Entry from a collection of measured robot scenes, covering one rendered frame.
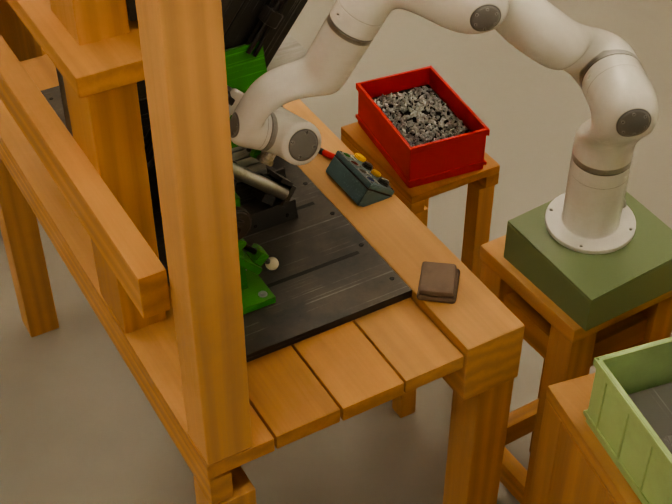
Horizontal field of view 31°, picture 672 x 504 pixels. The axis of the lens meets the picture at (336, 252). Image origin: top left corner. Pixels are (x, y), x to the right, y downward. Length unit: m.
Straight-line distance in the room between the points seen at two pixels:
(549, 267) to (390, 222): 0.37
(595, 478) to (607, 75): 0.76
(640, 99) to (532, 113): 2.40
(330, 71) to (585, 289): 0.70
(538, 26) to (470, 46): 2.86
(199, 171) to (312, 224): 0.90
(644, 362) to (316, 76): 0.82
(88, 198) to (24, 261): 1.45
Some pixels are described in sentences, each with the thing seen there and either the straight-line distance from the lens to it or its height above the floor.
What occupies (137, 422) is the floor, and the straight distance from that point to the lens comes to 3.44.
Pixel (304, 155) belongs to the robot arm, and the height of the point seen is 1.25.
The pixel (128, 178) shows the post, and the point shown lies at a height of 1.25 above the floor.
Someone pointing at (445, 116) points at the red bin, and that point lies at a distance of 3.00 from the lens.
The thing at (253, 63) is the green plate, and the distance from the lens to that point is 2.53.
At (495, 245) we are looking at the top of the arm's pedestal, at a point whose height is 0.85.
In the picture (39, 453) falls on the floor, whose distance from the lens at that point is 3.42.
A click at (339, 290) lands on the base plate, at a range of 2.45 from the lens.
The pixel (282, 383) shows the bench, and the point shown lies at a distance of 2.30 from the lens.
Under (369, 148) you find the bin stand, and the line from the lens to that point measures 3.01.
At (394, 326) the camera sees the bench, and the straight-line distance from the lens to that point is 2.41.
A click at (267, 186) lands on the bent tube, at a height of 1.00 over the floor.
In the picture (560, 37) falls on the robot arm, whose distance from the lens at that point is 2.20.
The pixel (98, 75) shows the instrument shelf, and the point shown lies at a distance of 1.95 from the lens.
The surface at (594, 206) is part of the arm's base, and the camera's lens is 2.47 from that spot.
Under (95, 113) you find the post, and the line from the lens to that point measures 2.10.
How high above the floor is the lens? 2.55
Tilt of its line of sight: 41 degrees down
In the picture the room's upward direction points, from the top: straight up
